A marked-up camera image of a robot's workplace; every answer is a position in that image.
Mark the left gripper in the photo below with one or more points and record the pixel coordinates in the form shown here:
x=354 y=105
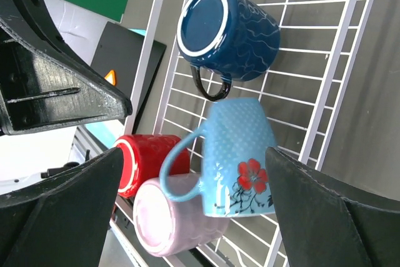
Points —
x=43 y=90

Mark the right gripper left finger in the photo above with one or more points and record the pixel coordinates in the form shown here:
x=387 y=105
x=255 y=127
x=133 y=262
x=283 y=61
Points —
x=62 y=220

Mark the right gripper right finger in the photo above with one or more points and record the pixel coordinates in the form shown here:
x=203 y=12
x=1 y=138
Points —
x=327 y=222

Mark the light blue floral mug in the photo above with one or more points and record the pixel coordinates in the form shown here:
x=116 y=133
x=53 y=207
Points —
x=233 y=181

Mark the lilac mug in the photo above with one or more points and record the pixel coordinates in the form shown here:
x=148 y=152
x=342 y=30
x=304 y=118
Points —
x=164 y=227

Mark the dark blue mug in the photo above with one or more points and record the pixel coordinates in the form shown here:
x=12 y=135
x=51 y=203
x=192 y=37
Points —
x=226 y=41

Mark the black box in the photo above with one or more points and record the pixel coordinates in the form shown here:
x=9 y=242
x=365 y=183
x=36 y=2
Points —
x=119 y=49

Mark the red mug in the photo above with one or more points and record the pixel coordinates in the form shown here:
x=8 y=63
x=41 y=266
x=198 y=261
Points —
x=143 y=157

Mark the white wire dish rack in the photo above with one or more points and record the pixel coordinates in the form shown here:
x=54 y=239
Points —
x=302 y=94

